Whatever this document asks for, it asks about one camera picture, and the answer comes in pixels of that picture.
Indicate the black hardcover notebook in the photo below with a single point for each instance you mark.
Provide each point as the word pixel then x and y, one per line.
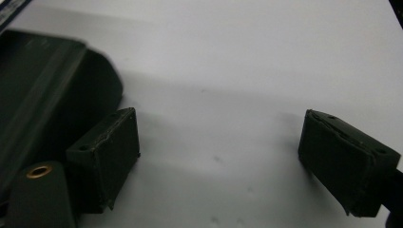
pixel 47 95

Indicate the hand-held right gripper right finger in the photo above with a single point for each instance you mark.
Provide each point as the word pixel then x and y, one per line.
pixel 342 158

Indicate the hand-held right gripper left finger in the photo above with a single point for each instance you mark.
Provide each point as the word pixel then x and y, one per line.
pixel 104 158

